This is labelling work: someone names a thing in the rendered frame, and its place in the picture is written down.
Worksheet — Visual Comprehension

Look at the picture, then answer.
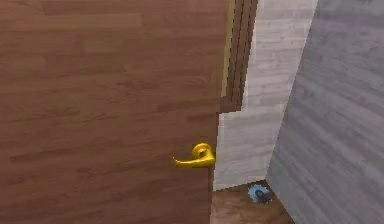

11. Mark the gold lever door handle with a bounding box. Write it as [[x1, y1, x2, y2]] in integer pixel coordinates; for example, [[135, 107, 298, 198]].
[[172, 142, 217, 169]]

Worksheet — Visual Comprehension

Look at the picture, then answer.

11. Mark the small blue round object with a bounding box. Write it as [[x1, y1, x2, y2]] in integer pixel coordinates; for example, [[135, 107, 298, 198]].
[[247, 184, 273, 205]]

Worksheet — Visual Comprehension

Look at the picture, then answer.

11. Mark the brown wooden door frame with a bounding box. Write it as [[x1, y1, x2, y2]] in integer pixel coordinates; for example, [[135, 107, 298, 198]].
[[219, 0, 259, 113]]

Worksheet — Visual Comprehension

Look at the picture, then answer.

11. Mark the brown wooden room door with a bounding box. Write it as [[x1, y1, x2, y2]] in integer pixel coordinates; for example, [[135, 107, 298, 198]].
[[0, 0, 238, 224]]

